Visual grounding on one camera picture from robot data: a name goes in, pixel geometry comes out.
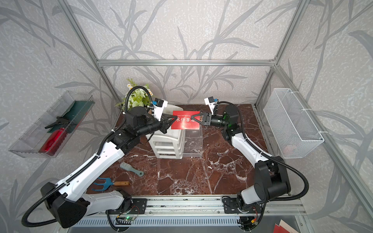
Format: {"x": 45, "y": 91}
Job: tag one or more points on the red brush in tray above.
{"x": 53, "y": 143}

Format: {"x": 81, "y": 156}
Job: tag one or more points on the green hair brush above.
{"x": 128, "y": 167}

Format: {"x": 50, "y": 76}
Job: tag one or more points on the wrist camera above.
{"x": 158, "y": 107}
{"x": 211, "y": 102}

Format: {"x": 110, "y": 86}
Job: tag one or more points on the white plastic drawer organizer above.
{"x": 169, "y": 145}

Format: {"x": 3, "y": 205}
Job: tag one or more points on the green card in tray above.
{"x": 78, "y": 110}

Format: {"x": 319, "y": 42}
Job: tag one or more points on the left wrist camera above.
{"x": 158, "y": 107}

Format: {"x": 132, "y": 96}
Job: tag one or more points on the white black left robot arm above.
{"x": 67, "y": 200}

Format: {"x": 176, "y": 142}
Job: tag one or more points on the clear wall-mounted tray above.
{"x": 48, "y": 135}

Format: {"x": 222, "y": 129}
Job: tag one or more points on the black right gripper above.
{"x": 209, "y": 121}

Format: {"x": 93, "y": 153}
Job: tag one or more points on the black clamp in tray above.
{"x": 62, "y": 123}

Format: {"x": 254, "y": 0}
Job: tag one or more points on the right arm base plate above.
{"x": 234, "y": 205}

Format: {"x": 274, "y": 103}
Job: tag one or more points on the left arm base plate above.
{"x": 135, "y": 206}

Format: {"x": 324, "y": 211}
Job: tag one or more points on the white wire mesh basket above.
{"x": 295, "y": 132}

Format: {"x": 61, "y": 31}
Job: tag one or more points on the red paper at bottom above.
{"x": 283, "y": 227}

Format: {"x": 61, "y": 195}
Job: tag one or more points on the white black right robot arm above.
{"x": 270, "y": 175}

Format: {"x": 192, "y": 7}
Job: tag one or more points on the small wooden block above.
{"x": 121, "y": 183}

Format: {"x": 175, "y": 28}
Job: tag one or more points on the blue garden hand rake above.
{"x": 104, "y": 185}

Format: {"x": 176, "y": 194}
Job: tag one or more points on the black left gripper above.
{"x": 164, "y": 124}

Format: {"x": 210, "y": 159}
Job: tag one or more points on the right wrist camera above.
{"x": 211, "y": 102}

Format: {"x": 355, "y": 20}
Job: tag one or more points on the aluminium frame rail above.
{"x": 235, "y": 63}

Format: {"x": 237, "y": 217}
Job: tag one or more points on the green white artificial flowers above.
{"x": 137, "y": 98}

